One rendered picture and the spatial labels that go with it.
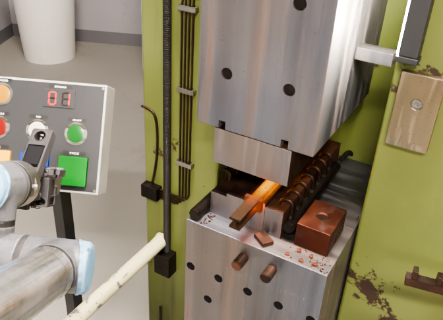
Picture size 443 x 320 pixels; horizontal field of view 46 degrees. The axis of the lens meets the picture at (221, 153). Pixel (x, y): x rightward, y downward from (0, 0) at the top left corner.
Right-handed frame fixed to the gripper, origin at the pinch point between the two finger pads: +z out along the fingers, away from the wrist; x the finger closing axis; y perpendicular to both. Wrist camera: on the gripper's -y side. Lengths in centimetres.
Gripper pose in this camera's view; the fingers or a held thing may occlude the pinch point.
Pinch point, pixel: (57, 169)
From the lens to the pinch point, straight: 128.5
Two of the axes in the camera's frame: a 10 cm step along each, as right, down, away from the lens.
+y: -0.9, 10.0, 0.1
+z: 0.5, 0.0, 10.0
